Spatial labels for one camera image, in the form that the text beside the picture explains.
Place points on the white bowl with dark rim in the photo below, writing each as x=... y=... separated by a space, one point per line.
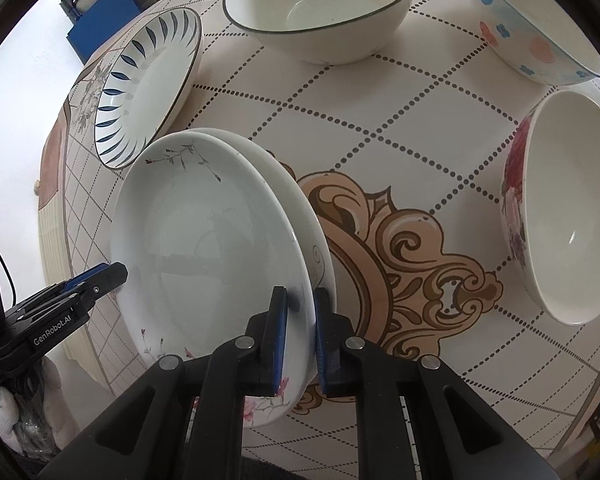
x=320 y=5

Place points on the printed checked tablecloth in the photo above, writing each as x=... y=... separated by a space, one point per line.
x=430 y=160

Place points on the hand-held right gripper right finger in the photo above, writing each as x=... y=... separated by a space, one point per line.
x=322 y=350

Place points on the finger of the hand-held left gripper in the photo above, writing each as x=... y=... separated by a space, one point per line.
x=105 y=277
x=82 y=279

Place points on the white plate with twig print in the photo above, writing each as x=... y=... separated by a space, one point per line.
x=205 y=260

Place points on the white plate with swirl print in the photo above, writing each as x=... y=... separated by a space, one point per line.
x=300 y=210

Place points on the white plate with blue leaves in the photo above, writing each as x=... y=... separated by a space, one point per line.
x=150 y=80

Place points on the pastel flower bowl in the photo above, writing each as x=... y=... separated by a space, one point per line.
x=525 y=20

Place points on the white bowl with red flowers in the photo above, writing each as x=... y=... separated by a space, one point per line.
x=565 y=200

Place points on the blue cabinet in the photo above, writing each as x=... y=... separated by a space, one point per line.
x=105 y=15

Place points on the black clamp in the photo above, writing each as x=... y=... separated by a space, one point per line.
x=70 y=7

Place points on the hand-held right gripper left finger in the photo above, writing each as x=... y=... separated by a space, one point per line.
x=279 y=345

